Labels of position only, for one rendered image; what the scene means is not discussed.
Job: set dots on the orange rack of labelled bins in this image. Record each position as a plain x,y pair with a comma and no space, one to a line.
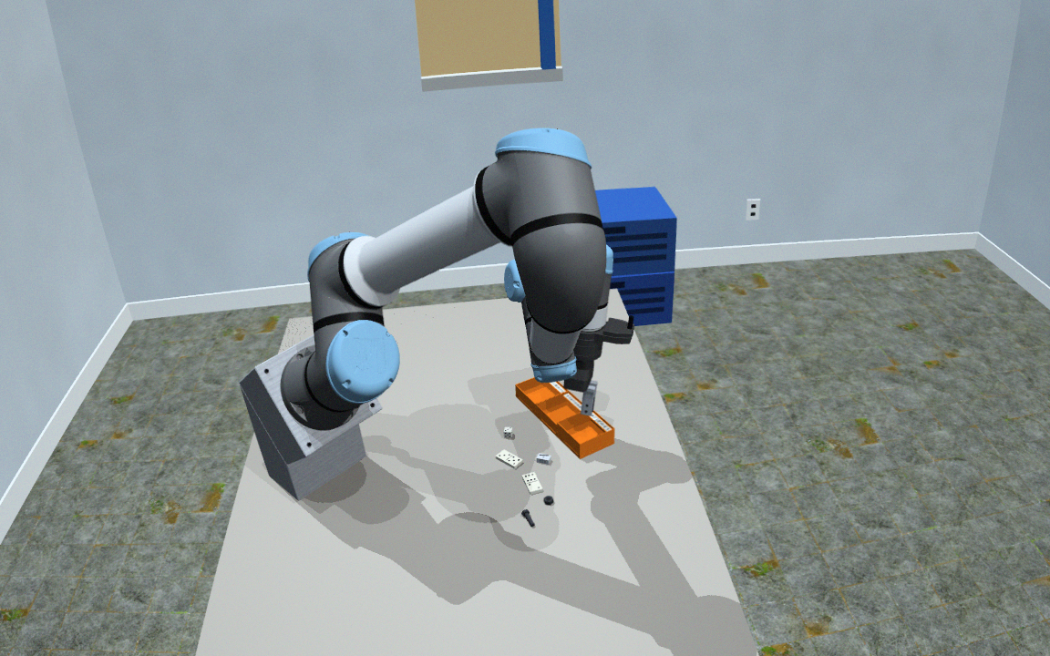
538,396

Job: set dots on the white domino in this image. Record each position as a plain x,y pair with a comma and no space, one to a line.
532,483
509,459

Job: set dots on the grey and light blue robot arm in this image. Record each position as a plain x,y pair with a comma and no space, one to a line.
539,195

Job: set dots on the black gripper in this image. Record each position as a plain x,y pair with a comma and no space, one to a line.
589,348

